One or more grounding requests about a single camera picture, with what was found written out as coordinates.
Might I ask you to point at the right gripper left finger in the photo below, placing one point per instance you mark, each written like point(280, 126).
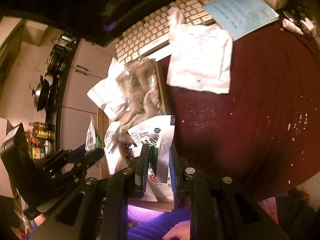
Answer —
point(141, 170)

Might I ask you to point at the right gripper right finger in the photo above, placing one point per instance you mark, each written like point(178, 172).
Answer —
point(177, 166)

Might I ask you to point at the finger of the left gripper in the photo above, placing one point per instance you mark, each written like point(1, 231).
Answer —
point(89, 159)
point(76, 155)

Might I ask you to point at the white green wipes packet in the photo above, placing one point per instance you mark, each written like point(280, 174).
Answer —
point(158, 133)

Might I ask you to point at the grey fur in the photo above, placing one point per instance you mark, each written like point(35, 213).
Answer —
point(138, 83)

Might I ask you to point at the white gauze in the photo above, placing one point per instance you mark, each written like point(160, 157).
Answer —
point(107, 94)

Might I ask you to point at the person's right hand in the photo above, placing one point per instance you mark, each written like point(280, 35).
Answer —
point(180, 231)

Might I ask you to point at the shallow cardboard box tray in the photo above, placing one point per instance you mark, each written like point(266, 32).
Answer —
point(118, 156)

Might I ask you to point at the black wok on stove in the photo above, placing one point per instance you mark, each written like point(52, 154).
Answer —
point(41, 94)

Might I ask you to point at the white folded paper packet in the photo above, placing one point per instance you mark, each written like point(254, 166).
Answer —
point(200, 56)

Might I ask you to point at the light blue booklet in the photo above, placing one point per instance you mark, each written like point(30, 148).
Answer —
point(241, 17)

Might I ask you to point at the small white dropper bottle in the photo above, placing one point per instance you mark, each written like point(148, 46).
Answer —
point(291, 27)

